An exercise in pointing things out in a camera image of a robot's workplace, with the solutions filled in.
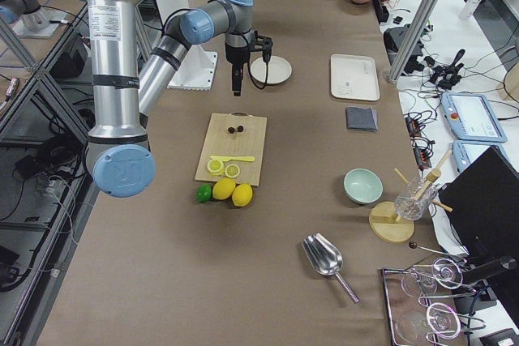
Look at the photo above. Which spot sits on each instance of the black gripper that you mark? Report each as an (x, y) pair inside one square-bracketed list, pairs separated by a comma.
[(235, 55)]

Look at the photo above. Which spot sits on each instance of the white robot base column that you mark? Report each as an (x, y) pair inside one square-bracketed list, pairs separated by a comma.
[(198, 67)]

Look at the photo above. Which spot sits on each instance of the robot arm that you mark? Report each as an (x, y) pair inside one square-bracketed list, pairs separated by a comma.
[(118, 157), (27, 18)]

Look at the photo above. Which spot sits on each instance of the cream rabbit tray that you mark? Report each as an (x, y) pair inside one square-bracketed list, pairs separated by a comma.
[(354, 77)]

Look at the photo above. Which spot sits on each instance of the black framed tray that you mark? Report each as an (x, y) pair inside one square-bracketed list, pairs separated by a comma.
[(419, 303)]

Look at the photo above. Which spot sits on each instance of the round cream plate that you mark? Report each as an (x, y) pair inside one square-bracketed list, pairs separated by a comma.
[(276, 71)]

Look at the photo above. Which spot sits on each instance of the bamboo cutting board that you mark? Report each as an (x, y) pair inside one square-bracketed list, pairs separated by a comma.
[(220, 143)]

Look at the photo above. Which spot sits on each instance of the yellow plastic knife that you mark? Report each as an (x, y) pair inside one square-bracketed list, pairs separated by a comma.
[(233, 158)]

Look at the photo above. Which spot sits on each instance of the lemon slice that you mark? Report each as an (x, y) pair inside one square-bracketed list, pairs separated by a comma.
[(232, 170), (215, 167)]

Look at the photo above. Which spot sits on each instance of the yellow lemon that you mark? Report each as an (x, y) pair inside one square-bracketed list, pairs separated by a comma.
[(223, 189), (242, 195)]

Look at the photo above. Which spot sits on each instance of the green lime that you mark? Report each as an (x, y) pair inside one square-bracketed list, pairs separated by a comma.
[(204, 193)]

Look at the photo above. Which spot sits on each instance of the grey folded cloth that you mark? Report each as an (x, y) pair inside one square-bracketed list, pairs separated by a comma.
[(363, 119)]

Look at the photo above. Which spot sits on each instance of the mint green bowl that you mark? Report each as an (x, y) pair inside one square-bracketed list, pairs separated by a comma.
[(363, 186)]

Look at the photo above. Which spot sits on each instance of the steel scoop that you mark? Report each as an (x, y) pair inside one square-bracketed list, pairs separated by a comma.
[(327, 260)]

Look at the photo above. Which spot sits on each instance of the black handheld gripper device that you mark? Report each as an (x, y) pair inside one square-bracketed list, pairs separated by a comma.
[(446, 77)]

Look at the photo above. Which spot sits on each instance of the crystal glass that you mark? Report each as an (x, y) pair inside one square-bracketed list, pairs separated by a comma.
[(415, 199)]

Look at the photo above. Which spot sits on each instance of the blue teach pendant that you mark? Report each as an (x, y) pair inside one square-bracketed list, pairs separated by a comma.
[(466, 152), (471, 117)]

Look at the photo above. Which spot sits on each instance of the wine glass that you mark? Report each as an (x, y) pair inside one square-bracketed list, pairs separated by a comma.
[(424, 280), (435, 325)]

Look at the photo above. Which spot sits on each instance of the black monitor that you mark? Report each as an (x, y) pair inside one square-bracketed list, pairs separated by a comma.
[(484, 199)]

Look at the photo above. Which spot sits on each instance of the aluminium frame post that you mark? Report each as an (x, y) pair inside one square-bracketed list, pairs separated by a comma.
[(414, 32)]

